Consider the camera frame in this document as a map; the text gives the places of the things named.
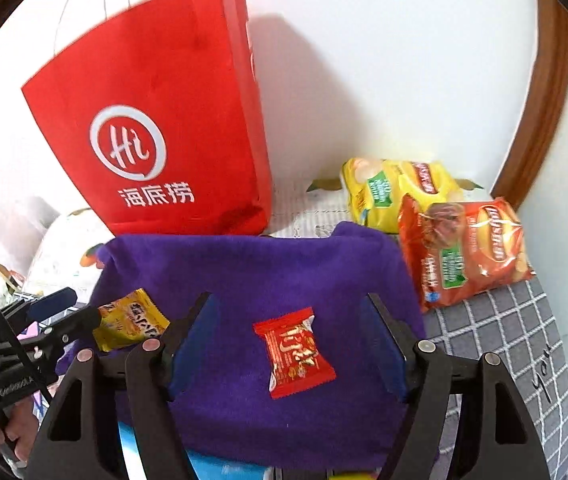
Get brown wooden frame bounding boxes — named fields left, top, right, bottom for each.
left=489, top=0, right=568, bottom=211

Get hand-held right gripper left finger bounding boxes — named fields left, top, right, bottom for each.
left=24, top=291, right=222, bottom=480

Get yellow chips bag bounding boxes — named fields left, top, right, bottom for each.
left=340, top=156, right=465, bottom=235

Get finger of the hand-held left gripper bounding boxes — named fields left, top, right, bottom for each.
left=0, top=306, right=102, bottom=358
left=0, top=287, right=78, bottom=323

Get red snack packet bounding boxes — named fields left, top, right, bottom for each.
left=253, top=306, right=337, bottom=401

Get white fruit print quilt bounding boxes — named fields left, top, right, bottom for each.
left=24, top=176, right=490, bottom=306

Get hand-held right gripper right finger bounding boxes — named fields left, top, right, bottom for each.
left=358, top=292, right=552, bottom=480

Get blue tissue pack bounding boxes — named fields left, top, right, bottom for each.
left=116, top=420, right=285, bottom=480

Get red paper bag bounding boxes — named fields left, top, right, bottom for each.
left=20, top=0, right=274, bottom=237

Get white plastic bag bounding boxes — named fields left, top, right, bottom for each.
left=0, top=195, right=62, bottom=281

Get purple cloth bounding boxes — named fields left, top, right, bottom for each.
left=56, top=221, right=427, bottom=471

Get person's left hand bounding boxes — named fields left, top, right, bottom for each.
left=0, top=400, right=41, bottom=467

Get yellow snack packet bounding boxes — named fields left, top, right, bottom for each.
left=91, top=288, right=171, bottom=353

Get orange chips bag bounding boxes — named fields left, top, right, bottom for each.
left=397, top=195, right=536, bottom=313

